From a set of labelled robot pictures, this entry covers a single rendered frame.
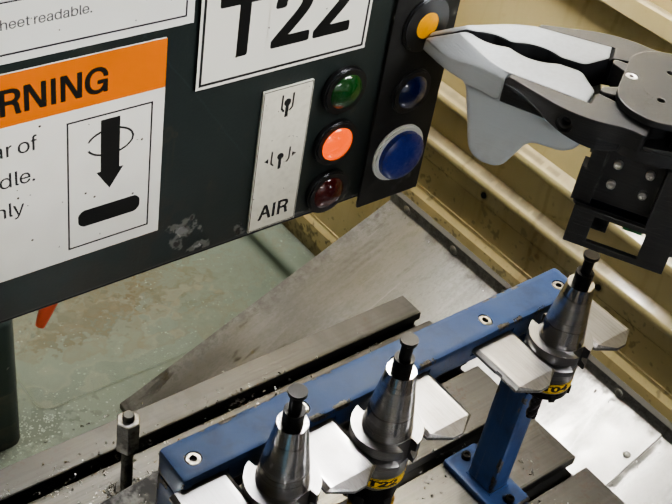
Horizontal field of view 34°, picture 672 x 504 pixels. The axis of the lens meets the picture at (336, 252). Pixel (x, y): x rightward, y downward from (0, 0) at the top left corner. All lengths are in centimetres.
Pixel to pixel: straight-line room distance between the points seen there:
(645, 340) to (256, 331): 59
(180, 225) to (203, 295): 144
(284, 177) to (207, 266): 148
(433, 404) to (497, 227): 71
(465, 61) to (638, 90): 8
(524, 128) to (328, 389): 45
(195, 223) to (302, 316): 117
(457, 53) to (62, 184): 20
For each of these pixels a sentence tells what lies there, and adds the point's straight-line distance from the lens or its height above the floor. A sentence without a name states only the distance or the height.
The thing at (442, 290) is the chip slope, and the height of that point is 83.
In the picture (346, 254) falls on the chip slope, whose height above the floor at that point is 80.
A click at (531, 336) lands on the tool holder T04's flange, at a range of 106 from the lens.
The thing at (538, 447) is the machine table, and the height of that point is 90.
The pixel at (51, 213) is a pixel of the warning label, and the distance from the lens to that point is 49.
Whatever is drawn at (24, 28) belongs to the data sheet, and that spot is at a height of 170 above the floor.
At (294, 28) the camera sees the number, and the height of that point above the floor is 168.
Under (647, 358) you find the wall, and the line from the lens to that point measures 154.
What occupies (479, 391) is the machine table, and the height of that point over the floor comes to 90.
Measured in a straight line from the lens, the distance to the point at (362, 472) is 92.
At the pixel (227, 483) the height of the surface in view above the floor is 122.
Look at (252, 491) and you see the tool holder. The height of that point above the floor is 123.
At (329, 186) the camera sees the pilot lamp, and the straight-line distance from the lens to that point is 58.
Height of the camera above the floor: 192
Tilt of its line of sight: 39 degrees down
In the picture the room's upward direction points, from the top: 11 degrees clockwise
